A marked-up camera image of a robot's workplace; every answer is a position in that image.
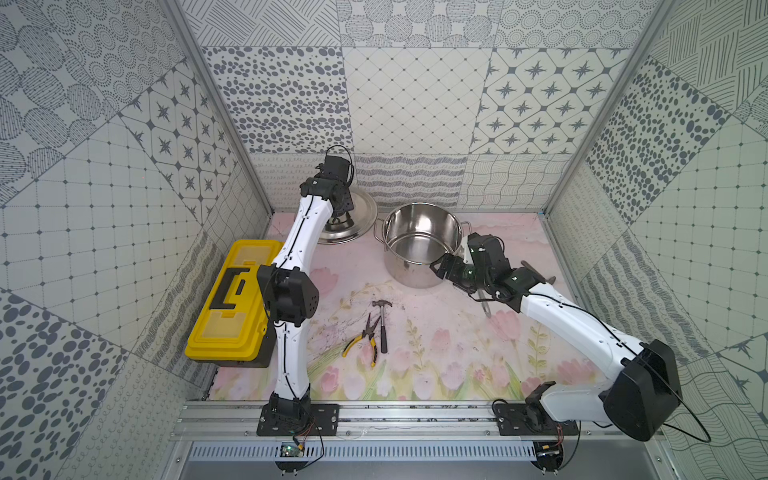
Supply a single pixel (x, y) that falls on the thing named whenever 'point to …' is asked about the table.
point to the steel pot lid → (353, 224)
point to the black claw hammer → (383, 327)
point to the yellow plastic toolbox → (233, 329)
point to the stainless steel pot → (415, 235)
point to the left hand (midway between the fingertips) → (336, 199)
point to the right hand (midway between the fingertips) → (439, 273)
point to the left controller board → (291, 450)
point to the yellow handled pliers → (367, 333)
